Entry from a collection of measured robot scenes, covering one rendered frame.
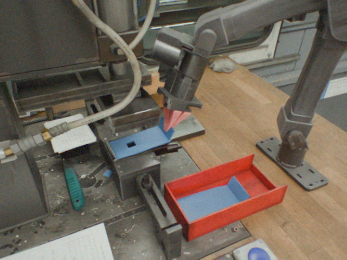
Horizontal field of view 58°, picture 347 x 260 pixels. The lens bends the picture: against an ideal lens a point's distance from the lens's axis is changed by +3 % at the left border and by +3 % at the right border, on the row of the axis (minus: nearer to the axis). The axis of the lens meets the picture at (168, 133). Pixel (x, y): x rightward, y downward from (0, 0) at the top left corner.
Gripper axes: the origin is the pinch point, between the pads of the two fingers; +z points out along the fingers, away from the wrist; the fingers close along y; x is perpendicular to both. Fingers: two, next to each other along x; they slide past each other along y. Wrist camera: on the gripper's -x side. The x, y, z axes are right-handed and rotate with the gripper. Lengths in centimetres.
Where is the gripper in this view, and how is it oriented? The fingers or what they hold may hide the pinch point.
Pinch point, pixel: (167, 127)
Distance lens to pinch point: 76.1
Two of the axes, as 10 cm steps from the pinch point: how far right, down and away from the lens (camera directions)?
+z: -3.6, 8.4, 4.1
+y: -8.3, -0.8, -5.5
